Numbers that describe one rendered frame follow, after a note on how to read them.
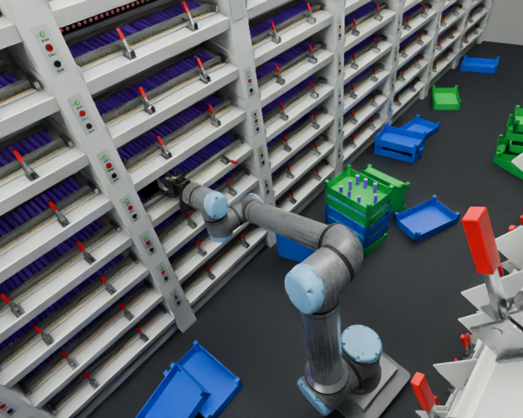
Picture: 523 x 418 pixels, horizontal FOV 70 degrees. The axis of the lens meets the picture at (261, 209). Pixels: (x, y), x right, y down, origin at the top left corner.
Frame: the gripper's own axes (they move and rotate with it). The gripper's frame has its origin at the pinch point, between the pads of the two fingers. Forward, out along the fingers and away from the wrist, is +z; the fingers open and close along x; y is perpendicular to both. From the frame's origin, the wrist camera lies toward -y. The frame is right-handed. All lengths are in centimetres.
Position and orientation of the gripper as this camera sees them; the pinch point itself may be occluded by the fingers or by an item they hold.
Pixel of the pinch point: (162, 182)
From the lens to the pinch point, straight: 160.7
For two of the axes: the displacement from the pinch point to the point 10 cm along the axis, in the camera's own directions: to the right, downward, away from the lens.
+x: -6.5, 5.7, -5.0
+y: -1.8, -7.6, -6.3
